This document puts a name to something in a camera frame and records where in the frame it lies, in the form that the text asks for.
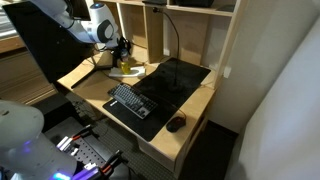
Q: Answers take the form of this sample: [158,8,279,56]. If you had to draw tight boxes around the wooden shelf hutch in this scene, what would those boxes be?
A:
[95,0,250,92]

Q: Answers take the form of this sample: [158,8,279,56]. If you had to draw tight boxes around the black computer mouse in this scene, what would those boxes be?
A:
[165,116,187,134]

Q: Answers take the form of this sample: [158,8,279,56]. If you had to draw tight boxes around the grey and black keyboard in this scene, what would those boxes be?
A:
[106,82,159,120]

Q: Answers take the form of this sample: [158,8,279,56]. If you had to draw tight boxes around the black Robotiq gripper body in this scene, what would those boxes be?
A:
[114,35,132,55]

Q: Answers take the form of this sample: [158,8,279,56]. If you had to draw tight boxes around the wooden desk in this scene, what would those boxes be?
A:
[56,49,218,180]

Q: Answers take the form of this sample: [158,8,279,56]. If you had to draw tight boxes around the black desk mat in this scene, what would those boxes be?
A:
[102,57,212,143]

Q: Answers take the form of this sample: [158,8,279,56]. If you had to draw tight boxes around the black clamp with red handle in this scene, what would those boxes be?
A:
[57,124,97,152]
[73,149,125,180]

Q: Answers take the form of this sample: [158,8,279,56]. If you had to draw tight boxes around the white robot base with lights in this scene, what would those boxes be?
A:
[0,99,78,180]

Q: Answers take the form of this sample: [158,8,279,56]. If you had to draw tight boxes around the black curved monitor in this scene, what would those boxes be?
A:
[1,0,98,85]

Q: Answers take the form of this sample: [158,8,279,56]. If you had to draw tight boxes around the white wall outlet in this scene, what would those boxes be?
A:
[223,66,233,80]

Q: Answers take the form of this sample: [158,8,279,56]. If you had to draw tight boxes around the black device on shelf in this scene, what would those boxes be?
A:
[174,0,215,9]

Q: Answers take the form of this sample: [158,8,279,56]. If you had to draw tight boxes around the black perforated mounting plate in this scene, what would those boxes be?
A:
[44,115,135,180]

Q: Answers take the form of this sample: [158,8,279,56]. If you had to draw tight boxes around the flat black tablet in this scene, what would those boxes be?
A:
[142,0,168,6]

